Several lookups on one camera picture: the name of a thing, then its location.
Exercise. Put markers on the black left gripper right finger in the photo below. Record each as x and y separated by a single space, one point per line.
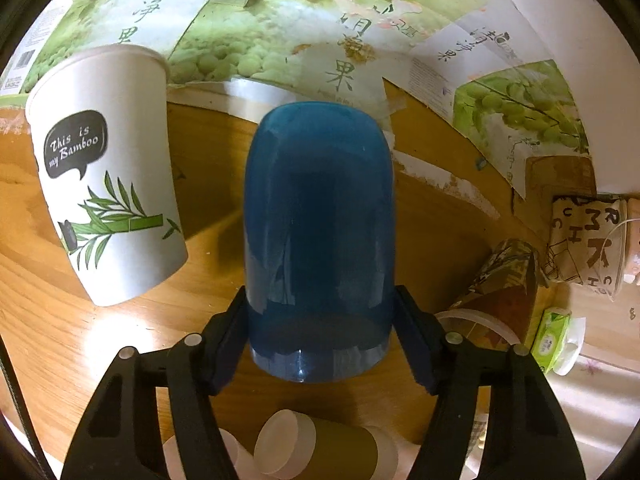
528 435

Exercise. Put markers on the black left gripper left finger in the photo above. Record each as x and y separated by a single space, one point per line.
118 436

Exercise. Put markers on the blue translucent plastic cup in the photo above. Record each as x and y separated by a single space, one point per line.
319 242

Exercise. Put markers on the brown clear-rim plastic cup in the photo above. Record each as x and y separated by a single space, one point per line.
496 310

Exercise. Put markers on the white bamboo print paper cup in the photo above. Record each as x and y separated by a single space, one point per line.
98 122

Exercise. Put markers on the green tissue pack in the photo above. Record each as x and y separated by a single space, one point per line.
550 337

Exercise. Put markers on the letter print fabric bag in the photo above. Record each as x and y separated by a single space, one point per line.
594 243

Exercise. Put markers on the green grape printed cardboard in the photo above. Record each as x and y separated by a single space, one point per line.
477 63

